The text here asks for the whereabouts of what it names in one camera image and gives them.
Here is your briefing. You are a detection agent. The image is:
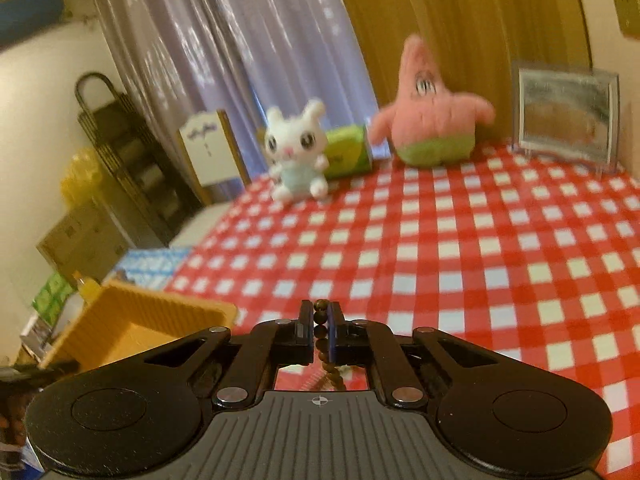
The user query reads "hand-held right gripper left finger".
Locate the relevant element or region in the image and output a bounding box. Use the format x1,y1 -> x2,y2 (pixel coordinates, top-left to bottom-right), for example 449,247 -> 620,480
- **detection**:
142,300 -> 316,408

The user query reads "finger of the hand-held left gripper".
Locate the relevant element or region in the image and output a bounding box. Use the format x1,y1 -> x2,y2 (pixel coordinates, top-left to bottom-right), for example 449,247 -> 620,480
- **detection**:
0,360 -> 79,389

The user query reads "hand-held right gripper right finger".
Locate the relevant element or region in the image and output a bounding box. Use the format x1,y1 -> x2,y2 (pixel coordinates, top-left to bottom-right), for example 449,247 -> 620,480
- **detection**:
327,300 -> 496,408

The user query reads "brown bead necklace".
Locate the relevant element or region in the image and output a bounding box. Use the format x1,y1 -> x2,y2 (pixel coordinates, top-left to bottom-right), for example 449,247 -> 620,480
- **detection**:
312,299 -> 346,391

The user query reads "gold plastic tray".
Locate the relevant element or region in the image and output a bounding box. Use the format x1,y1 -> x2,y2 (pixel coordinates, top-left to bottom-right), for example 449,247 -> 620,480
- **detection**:
37,280 -> 239,376

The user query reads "green printed box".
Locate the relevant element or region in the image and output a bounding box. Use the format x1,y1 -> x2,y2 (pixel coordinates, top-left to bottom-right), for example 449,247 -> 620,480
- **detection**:
31,272 -> 76,326

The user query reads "yellow bottle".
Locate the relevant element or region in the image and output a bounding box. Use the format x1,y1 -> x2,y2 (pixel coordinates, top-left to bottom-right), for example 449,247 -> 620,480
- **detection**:
72,270 -> 101,307

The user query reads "brown cardboard box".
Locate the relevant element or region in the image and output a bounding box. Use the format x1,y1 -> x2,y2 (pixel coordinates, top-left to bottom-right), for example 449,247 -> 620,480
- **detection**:
36,200 -> 134,284

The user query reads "red white checkered tablecloth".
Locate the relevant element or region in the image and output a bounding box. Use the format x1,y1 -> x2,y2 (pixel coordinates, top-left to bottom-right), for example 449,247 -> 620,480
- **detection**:
162,142 -> 640,480

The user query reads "blue patterned pack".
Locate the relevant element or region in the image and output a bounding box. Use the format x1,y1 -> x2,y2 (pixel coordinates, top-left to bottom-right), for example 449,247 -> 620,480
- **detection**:
107,247 -> 194,291

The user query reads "white rabbit plush toy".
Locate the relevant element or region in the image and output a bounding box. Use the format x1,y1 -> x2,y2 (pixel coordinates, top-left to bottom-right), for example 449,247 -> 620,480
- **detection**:
262,100 -> 331,205

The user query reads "green tissue pack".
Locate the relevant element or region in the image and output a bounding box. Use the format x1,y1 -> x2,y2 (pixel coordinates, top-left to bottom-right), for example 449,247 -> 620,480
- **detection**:
322,124 -> 374,180

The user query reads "yellow plastic bag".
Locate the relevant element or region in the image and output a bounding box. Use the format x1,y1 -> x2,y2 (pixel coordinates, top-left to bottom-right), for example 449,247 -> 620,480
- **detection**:
60,152 -> 109,206

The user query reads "white wooden chair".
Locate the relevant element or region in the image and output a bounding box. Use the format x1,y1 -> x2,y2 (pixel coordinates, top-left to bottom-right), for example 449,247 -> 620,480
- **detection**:
179,108 -> 251,206

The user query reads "dark metal rack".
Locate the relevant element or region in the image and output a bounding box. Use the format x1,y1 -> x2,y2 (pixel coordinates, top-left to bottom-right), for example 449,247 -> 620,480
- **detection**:
75,72 -> 201,249

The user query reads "pink starfish plush toy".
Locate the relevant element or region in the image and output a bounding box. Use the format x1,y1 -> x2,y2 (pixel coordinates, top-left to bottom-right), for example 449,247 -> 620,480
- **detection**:
367,34 -> 497,169

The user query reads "lilac sheer curtain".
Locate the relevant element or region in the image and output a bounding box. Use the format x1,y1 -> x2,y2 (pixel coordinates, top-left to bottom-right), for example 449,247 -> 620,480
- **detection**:
95,0 -> 391,202

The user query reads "blue rolled mat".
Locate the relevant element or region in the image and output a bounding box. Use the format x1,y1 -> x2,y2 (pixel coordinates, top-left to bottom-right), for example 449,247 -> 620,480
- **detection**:
0,0 -> 66,51

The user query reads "wooden door panel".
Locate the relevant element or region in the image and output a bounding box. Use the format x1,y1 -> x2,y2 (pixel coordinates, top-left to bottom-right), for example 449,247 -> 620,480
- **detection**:
327,0 -> 594,156

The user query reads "silver picture frame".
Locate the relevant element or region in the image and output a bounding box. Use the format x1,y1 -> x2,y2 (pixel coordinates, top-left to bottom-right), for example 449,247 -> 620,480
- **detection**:
510,60 -> 621,176

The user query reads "beige wall socket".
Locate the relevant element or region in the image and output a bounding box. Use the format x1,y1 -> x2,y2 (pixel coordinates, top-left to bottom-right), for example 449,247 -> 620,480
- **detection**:
611,0 -> 640,39

